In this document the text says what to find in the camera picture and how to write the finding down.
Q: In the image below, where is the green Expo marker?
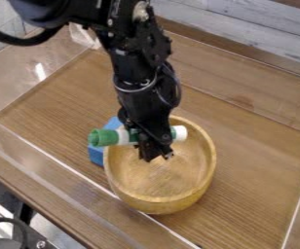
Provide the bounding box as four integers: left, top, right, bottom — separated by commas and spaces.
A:
87, 125, 187, 147

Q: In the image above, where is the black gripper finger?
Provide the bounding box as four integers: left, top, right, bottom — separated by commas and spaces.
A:
138, 135, 174, 162

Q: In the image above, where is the blue foam block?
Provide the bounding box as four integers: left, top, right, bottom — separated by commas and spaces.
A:
87, 117, 122, 166

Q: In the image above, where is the clear acrylic corner bracket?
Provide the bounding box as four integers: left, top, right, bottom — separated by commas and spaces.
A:
68, 23, 102, 50

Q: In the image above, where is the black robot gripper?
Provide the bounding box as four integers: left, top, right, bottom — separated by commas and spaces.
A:
95, 0, 183, 147

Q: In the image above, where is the black metal stand base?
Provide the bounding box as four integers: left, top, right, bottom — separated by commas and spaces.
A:
11, 225, 59, 249

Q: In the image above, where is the black cable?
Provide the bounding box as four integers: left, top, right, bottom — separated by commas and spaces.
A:
0, 219, 31, 249

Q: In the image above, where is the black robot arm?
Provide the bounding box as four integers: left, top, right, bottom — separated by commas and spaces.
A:
0, 0, 181, 161

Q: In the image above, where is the clear acrylic tray wall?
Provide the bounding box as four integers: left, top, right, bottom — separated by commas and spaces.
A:
0, 124, 199, 249

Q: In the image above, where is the brown wooden bowl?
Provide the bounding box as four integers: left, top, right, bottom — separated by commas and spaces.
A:
103, 116, 218, 215

